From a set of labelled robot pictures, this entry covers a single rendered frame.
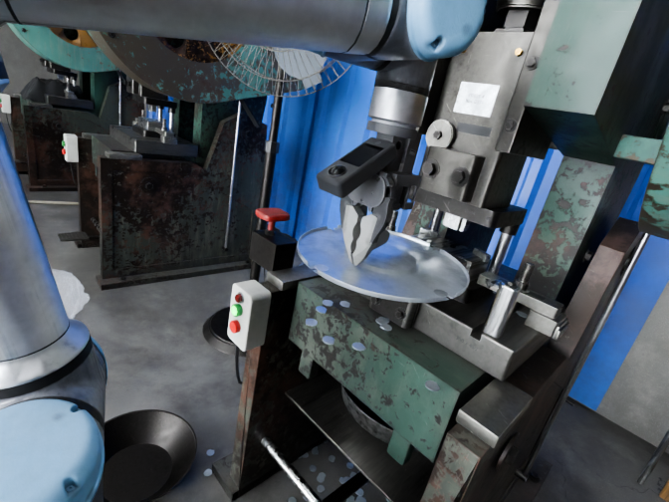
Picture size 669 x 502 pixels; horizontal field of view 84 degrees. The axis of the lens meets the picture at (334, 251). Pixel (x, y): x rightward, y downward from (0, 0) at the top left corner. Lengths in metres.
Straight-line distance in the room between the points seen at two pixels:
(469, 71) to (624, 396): 1.64
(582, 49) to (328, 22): 0.42
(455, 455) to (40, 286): 0.54
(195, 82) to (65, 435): 1.55
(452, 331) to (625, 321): 1.30
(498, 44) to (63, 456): 0.78
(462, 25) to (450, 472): 0.54
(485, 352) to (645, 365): 1.38
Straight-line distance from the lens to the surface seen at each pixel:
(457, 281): 0.63
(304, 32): 0.32
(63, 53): 3.44
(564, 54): 0.66
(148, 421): 1.34
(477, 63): 0.76
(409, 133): 0.53
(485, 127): 0.72
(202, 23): 0.30
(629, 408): 2.10
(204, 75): 1.83
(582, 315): 1.01
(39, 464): 0.44
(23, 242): 0.46
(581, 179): 0.93
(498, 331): 0.68
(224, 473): 1.22
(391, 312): 0.73
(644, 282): 1.90
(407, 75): 0.52
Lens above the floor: 1.00
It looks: 20 degrees down
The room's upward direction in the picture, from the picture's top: 12 degrees clockwise
